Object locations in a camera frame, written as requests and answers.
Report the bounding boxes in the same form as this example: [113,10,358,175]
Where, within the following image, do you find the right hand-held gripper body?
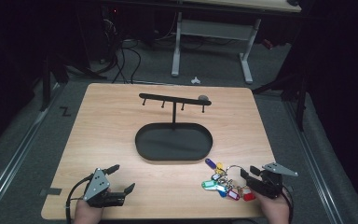
[245,161,299,200]

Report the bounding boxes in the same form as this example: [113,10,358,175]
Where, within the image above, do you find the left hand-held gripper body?
[83,168,127,209]

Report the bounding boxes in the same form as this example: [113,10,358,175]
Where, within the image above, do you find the key ring with coloured tags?
[200,158,257,203]

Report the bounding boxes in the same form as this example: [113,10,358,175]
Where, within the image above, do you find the black key rack with tray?
[134,92,214,162]

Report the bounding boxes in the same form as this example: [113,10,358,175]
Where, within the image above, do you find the person's right hand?
[255,190,291,224]

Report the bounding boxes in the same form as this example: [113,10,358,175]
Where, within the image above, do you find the person's left hand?
[73,200,104,224]

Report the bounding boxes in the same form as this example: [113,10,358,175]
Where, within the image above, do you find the grey tape strip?
[39,188,62,197]

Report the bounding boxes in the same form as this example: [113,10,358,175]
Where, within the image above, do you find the black metal stand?
[38,54,108,113]
[252,66,310,133]

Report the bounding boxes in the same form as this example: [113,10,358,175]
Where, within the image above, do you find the small red object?
[261,38,275,51]

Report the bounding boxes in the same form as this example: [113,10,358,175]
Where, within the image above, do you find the light desk top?
[180,0,302,14]

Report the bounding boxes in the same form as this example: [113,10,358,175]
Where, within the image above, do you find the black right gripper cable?
[281,186,295,224]

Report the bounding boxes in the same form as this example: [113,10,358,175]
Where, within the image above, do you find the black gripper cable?
[281,186,295,224]
[64,175,94,224]

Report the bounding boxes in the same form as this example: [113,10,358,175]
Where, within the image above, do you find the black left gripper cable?
[64,175,94,224]

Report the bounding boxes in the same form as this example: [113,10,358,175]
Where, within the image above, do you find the aluminium floor rail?
[283,101,346,224]
[0,82,63,216]

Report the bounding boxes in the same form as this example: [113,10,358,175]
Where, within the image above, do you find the black floor cables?
[101,18,143,85]

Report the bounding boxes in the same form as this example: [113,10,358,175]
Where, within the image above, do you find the white metal desk frame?
[171,11,262,85]

